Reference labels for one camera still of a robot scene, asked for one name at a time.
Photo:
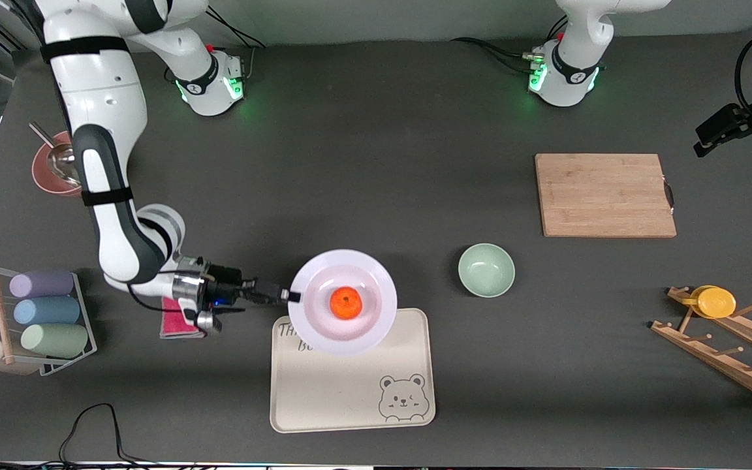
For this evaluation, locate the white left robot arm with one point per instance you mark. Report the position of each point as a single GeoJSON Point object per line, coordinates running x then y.
{"type": "Point", "coordinates": [572, 39]}

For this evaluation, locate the pink bowl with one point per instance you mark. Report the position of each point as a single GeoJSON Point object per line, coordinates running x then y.
{"type": "Point", "coordinates": [46, 177]}

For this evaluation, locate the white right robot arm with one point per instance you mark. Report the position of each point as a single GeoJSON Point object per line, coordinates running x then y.
{"type": "Point", "coordinates": [98, 98]}

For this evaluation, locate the white round plate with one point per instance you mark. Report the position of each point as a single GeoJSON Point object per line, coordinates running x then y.
{"type": "Point", "coordinates": [324, 326]}

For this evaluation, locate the beige bear print tray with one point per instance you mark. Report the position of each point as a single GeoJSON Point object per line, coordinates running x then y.
{"type": "Point", "coordinates": [350, 391]}

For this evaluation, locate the wooden cutting board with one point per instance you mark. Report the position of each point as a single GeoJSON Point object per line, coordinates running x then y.
{"type": "Point", "coordinates": [604, 196]}

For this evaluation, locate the pink folded cloth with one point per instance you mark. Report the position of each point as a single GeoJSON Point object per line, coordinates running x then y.
{"type": "Point", "coordinates": [177, 324]}

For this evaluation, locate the green bowl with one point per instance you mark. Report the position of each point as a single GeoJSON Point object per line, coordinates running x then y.
{"type": "Point", "coordinates": [486, 270]}

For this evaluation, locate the purple cup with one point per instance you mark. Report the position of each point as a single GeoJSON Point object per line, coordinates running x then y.
{"type": "Point", "coordinates": [40, 284]}

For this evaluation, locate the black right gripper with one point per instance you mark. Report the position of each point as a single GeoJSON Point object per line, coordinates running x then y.
{"type": "Point", "coordinates": [226, 282]}

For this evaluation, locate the wooden peg rack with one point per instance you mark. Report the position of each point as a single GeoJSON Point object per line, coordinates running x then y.
{"type": "Point", "coordinates": [722, 361]}

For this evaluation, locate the yellow cup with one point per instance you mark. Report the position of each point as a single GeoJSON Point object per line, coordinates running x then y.
{"type": "Point", "coordinates": [715, 303]}

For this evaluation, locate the metal scoop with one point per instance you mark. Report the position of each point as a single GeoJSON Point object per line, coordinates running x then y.
{"type": "Point", "coordinates": [59, 163]}

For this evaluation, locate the blue cup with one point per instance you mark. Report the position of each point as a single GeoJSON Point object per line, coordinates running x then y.
{"type": "Point", "coordinates": [46, 311]}

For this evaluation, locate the orange fruit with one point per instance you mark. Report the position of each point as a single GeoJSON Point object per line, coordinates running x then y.
{"type": "Point", "coordinates": [346, 303]}

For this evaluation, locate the green cup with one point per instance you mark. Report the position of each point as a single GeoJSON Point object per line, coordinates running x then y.
{"type": "Point", "coordinates": [56, 340]}

